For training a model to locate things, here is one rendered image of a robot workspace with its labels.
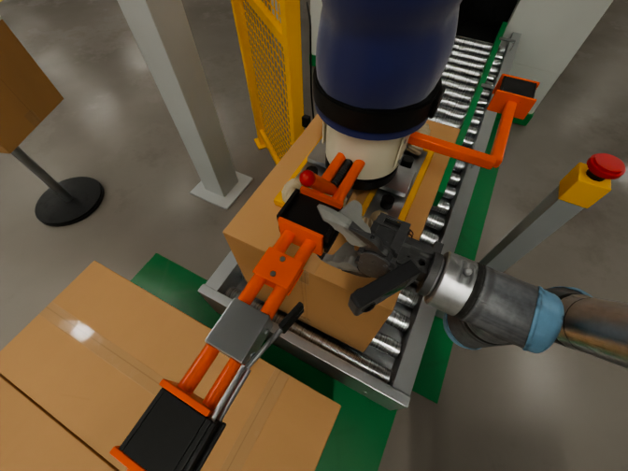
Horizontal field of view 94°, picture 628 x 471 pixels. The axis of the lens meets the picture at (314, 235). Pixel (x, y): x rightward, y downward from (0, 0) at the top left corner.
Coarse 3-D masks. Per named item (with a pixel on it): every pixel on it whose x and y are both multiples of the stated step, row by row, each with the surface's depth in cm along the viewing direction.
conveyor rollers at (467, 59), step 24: (456, 48) 191; (480, 48) 193; (504, 48) 188; (456, 72) 178; (480, 72) 173; (456, 96) 163; (480, 96) 165; (432, 120) 151; (456, 120) 154; (456, 168) 134; (432, 216) 118; (432, 240) 112; (312, 336) 93; (384, 336) 93; (360, 360) 89
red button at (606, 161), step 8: (592, 160) 66; (600, 160) 65; (608, 160) 65; (616, 160) 65; (592, 168) 65; (600, 168) 64; (608, 168) 64; (616, 168) 64; (624, 168) 64; (592, 176) 67; (600, 176) 65; (608, 176) 64; (616, 176) 64
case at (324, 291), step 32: (320, 128) 85; (448, 128) 85; (288, 160) 78; (448, 160) 78; (256, 192) 72; (352, 192) 72; (256, 224) 67; (416, 224) 67; (256, 256) 68; (320, 288) 64; (352, 288) 59; (320, 320) 84; (352, 320) 71; (384, 320) 61
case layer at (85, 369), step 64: (64, 320) 96; (128, 320) 96; (192, 320) 96; (0, 384) 86; (64, 384) 86; (128, 384) 86; (256, 384) 86; (0, 448) 78; (64, 448) 78; (256, 448) 78; (320, 448) 78
